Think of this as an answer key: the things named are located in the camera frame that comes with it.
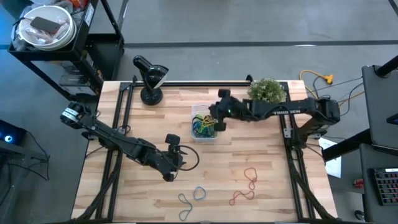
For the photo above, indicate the black computer mouse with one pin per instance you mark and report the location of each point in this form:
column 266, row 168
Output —
column 360, row 215

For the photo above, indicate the blue rubber band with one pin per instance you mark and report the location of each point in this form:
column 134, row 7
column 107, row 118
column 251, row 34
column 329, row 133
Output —
column 194, row 194

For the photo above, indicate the green rubber band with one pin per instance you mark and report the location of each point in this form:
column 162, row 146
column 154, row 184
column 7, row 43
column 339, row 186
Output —
column 210, row 129

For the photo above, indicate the yellow rubber band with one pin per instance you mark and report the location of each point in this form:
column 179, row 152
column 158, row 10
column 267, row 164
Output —
column 203, row 124

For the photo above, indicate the red rubber band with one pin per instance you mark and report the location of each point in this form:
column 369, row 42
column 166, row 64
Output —
column 242, row 195
column 252, row 180

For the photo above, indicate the grey desk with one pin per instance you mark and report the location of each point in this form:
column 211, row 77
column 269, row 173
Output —
column 379, row 102

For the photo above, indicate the clear plastic bin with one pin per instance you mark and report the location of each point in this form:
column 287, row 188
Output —
column 199, row 109

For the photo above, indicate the black keyboard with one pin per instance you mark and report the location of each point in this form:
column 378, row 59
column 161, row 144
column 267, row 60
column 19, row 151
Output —
column 387, row 186

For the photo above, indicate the black utility cart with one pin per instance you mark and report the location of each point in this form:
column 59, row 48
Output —
column 102, row 62

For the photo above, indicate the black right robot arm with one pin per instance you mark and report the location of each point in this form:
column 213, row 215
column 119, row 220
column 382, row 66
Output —
column 280, row 109

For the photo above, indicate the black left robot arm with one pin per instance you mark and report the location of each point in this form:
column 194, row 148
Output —
column 109, row 135

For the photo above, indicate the green plant in black pot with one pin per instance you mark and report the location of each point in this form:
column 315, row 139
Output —
column 265, row 90

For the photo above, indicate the black rubber band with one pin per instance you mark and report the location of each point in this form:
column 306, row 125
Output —
column 202, row 116

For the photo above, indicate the teal rubber band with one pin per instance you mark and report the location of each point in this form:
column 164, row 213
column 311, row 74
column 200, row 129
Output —
column 199, row 132

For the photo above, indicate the black box blue light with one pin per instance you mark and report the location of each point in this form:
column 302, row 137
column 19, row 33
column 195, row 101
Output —
column 12, row 133

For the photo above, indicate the dark smartphone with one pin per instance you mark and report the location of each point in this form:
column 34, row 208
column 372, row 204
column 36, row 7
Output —
column 45, row 25

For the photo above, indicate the clear plastic wrap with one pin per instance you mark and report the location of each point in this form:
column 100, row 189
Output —
column 37, row 39

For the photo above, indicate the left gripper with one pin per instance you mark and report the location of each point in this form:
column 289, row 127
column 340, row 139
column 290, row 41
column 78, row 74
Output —
column 169, row 160

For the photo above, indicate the white bowl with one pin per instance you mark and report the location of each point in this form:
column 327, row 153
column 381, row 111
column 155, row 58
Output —
column 62, row 15

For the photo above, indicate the gray rubber band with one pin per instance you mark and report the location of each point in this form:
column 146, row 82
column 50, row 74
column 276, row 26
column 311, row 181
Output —
column 187, row 204

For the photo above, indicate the black desk lamp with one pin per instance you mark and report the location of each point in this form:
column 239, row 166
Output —
column 152, row 77

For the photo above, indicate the white paper sheet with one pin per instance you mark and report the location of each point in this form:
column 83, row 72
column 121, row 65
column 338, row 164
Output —
column 334, row 166

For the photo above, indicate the small red canister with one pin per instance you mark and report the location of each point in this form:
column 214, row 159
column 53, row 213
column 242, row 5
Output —
column 359, row 183

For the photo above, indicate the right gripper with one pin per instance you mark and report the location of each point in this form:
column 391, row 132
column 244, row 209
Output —
column 228, row 107

